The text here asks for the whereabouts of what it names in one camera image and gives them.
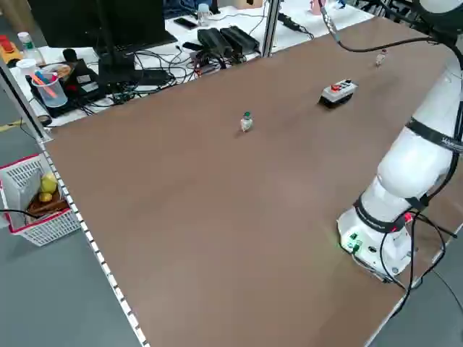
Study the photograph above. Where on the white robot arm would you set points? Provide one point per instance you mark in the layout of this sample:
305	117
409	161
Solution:
405	173

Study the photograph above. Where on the grey control box red button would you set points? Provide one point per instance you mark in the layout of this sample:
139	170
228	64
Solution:
338	93

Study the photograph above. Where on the black smartphone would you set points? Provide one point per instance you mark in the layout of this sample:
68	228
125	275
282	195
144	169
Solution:
185	22

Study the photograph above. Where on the clear bottle blue cap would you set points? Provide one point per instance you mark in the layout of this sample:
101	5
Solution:
203	14

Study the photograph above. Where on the black power strip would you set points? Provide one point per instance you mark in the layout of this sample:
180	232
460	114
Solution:
289	21

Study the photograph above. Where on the black monitor stand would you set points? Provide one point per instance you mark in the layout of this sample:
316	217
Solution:
114	61

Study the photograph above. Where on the cardboard box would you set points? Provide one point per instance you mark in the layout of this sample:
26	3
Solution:
249	3

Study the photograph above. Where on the black electronics box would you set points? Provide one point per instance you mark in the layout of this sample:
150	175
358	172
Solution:
85	81

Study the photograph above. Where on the large yellow fruit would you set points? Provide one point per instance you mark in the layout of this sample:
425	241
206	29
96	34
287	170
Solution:
48	182

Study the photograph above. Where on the brown wooden tray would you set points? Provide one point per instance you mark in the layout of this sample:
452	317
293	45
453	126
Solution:
48	206

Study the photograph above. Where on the small yellow fruit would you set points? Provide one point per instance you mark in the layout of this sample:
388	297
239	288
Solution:
45	197

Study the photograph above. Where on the white basket red rim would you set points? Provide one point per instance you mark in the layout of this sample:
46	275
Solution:
47	227

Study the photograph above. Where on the clear measuring cup with pens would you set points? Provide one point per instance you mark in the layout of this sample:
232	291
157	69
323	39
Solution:
50	92

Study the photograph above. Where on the bowl of snacks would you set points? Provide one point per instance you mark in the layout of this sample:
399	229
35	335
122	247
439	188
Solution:
58	70

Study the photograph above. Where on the black computer monitor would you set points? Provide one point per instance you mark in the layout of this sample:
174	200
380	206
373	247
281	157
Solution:
90	21

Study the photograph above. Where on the white paper cup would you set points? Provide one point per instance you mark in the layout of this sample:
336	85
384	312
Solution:
26	67

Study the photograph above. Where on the clear bottle white cap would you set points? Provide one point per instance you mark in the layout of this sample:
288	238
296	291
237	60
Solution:
29	48

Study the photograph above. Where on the aluminium frame post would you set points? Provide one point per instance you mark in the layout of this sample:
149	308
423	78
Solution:
271	25

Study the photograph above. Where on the aluminium table edge rail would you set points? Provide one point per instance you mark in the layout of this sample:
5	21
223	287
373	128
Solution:
90	246

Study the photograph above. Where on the aluminium frame leg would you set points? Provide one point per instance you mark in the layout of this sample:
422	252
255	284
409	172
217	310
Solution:
21	97

